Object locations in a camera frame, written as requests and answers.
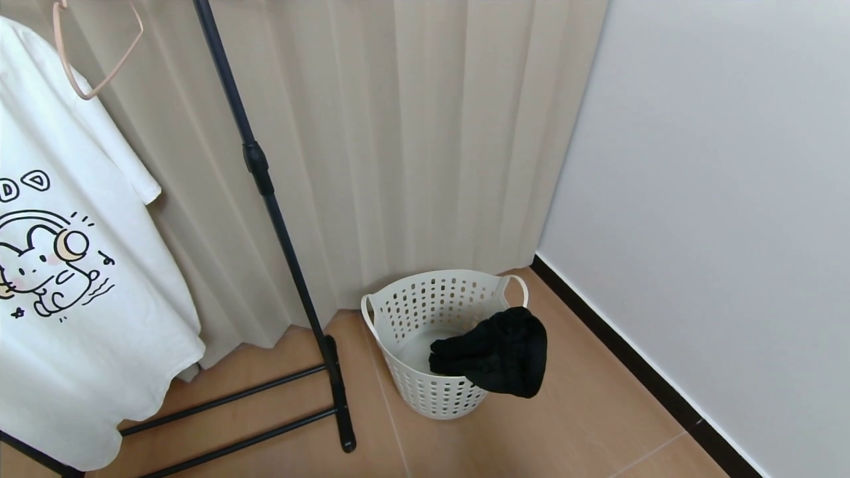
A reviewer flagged black clothes rack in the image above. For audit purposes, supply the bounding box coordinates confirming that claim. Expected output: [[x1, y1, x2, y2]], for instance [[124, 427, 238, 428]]
[[0, 0, 357, 478]]

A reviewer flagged pink clothes hanger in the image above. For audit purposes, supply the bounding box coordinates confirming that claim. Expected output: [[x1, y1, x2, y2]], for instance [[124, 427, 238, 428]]
[[53, 0, 144, 100]]

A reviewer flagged white printed t-shirt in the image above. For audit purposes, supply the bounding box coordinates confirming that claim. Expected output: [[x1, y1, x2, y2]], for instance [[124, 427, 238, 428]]
[[0, 17, 207, 472]]

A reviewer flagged beige curtain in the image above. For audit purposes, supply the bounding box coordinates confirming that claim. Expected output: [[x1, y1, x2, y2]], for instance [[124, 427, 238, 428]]
[[0, 0, 608, 382]]

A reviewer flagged black garment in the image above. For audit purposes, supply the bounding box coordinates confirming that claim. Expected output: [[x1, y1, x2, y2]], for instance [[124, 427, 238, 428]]
[[428, 307, 549, 399]]

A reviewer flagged white laundry basket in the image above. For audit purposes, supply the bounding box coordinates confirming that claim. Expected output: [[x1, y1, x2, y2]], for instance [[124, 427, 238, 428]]
[[361, 269, 530, 420]]

